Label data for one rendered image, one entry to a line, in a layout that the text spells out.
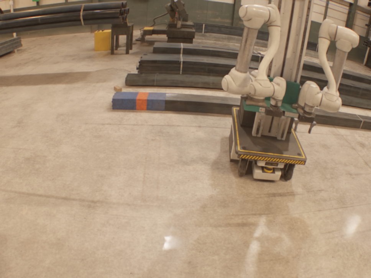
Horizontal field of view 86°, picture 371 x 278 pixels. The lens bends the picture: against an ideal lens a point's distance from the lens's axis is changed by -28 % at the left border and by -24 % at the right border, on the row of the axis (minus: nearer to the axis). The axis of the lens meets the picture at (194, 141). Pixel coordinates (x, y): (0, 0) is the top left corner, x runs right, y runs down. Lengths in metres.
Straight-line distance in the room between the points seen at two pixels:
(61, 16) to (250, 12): 3.93
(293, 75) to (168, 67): 2.57
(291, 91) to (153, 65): 2.68
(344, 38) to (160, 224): 1.98
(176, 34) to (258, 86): 5.01
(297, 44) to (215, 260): 1.85
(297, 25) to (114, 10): 3.32
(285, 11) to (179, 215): 1.89
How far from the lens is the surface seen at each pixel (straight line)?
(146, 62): 4.38
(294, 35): 2.29
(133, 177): 2.36
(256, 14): 1.78
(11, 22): 5.71
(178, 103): 3.41
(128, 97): 3.47
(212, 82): 4.27
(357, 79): 6.72
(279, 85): 1.81
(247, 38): 1.84
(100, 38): 7.25
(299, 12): 2.28
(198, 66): 4.40
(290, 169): 2.48
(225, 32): 9.59
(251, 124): 2.61
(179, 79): 4.21
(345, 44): 2.04
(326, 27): 2.04
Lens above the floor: 1.53
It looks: 32 degrees down
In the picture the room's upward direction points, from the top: 6 degrees clockwise
